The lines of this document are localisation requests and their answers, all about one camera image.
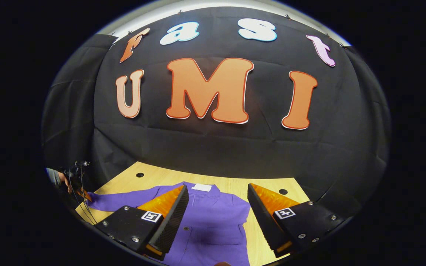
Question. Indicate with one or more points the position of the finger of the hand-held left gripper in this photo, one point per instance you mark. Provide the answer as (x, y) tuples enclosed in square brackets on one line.
[(85, 195)]

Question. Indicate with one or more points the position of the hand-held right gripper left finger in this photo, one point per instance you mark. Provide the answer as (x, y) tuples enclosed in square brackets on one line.
[(172, 221)]

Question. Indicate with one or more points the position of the black backdrop cloth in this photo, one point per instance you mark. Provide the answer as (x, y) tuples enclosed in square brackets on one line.
[(216, 147)]

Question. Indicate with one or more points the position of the purple shirt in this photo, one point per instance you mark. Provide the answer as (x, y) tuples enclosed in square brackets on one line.
[(213, 225)]

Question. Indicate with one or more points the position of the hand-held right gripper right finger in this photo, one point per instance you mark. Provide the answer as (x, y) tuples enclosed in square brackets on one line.
[(263, 218)]

